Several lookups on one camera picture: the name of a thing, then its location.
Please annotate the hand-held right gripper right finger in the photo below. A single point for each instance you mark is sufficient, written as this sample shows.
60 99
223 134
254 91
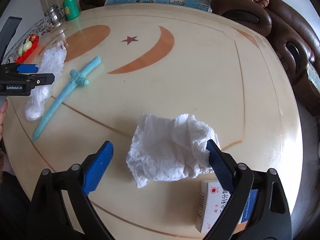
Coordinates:
221 166

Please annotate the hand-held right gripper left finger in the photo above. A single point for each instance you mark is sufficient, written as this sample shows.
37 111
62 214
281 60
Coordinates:
97 170

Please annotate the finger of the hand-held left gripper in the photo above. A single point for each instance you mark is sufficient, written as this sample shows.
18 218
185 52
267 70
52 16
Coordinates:
42 78
26 68

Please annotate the clear plastic bag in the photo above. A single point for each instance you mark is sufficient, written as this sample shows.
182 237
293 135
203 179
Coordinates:
53 60

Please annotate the white tissue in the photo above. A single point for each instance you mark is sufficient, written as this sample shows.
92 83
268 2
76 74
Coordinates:
170 150

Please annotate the person's left hand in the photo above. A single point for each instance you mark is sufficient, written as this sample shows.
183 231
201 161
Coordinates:
2 122

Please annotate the red tray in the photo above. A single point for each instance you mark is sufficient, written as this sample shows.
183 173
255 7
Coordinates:
25 56

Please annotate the pale green cup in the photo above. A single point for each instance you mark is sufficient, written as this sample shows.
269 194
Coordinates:
27 45
21 52

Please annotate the teal toy sword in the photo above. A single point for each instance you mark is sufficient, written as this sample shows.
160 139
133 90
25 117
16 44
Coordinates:
62 97

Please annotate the white and blue medicine box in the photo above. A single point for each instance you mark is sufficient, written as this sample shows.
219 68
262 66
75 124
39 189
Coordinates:
212 205

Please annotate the black and white patterned cover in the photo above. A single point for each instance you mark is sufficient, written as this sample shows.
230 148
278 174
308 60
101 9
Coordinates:
37 27

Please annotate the glass teapot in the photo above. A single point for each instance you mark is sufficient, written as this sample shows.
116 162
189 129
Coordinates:
55 17

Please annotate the green drinking bottle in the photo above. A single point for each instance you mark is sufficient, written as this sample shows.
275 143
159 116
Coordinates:
70 8

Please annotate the person's dark pants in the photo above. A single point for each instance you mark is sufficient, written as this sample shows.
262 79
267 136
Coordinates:
12 210

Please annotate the blue armchair seat cover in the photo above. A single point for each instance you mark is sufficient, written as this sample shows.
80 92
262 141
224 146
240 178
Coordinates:
314 76

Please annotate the brown leather armchair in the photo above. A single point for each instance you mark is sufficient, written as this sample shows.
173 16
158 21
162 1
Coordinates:
292 35

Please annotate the brown leather sofa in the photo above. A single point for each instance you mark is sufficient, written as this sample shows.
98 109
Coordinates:
245 12

